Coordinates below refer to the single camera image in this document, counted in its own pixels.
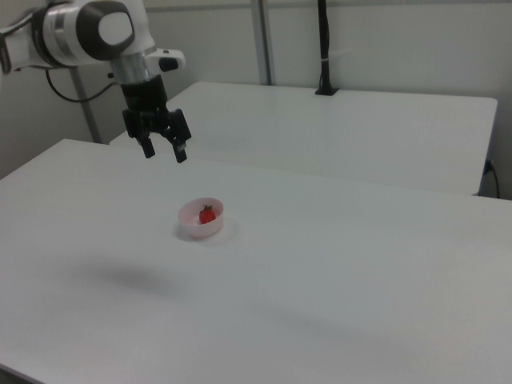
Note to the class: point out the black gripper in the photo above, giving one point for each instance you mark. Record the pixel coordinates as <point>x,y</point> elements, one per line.
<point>144,102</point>

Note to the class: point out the red strawberry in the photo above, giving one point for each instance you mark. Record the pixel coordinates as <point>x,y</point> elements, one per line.
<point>207,217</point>

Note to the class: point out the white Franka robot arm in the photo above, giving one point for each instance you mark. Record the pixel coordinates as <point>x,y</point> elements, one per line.
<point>68,36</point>

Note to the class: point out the pink plastic bowl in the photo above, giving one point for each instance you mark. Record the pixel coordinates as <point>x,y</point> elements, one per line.
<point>200,232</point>

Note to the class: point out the white table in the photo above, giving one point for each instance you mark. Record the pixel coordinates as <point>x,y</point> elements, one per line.
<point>320,132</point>

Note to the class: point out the grey metal frame post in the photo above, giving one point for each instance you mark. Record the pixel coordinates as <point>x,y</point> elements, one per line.
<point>89,112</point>
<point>265,40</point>

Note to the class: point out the black camera stand with clamp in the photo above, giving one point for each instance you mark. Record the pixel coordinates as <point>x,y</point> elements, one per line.
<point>324,40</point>

